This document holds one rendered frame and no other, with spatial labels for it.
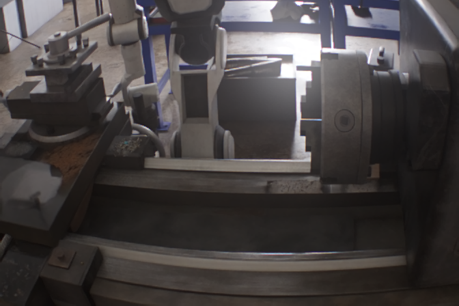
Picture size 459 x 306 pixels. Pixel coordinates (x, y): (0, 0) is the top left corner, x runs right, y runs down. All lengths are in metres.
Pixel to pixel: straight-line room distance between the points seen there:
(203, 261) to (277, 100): 2.12
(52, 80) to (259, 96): 1.91
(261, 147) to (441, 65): 2.25
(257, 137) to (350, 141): 2.14
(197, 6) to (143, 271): 0.83
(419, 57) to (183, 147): 1.12
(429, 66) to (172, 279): 0.63
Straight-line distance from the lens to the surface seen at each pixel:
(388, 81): 0.90
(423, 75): 0.68
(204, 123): 1.65
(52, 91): 1.28
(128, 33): 1.60
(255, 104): 3.06
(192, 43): 1.62
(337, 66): 0.86
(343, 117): 0.84
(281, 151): 2.82
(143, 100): 1.74
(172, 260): 1.02
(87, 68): 1.30
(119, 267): 1.04
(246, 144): 2.90
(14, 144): 1.39
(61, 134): 1.31
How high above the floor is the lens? 1.56
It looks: 31 degrees down
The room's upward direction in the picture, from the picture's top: 6 degrees counter-clockwise
